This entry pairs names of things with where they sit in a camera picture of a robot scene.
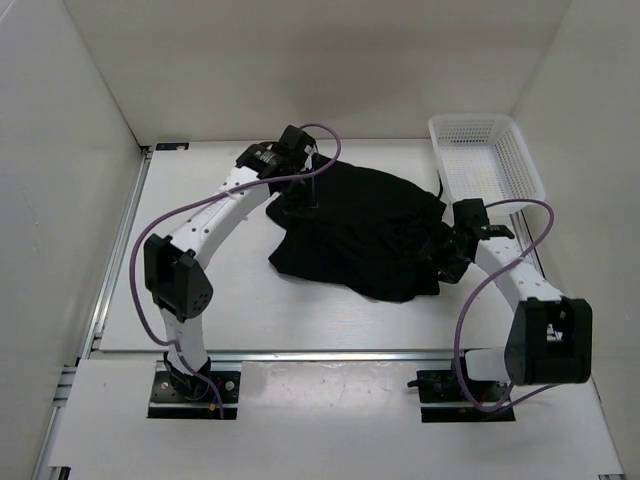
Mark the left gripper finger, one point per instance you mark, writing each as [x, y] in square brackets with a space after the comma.
[311, 196]
[293, 199]

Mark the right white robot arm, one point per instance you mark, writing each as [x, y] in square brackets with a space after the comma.
[550, 337]

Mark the white plastic basket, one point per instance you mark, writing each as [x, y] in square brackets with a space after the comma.
[485, 156]

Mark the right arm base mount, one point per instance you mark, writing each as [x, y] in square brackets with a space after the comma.
[442, 400]

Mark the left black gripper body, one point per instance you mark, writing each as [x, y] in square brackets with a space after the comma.
[296, 169]

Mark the dark corner label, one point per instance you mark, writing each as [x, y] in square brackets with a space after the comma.
[172, 146]

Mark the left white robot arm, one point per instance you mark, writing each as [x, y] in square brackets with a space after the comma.
[174, 266]

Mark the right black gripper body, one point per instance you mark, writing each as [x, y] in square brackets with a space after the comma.
[454, 244]

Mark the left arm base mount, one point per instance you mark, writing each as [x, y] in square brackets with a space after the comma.
[168, 400]

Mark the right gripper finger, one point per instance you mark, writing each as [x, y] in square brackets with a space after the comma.
[436, 249]
[451, 270]

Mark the black shorts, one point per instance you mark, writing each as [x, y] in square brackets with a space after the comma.
[366, 233]

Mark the aluminium frame rail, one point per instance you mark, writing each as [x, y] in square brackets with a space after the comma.
[288, 356]

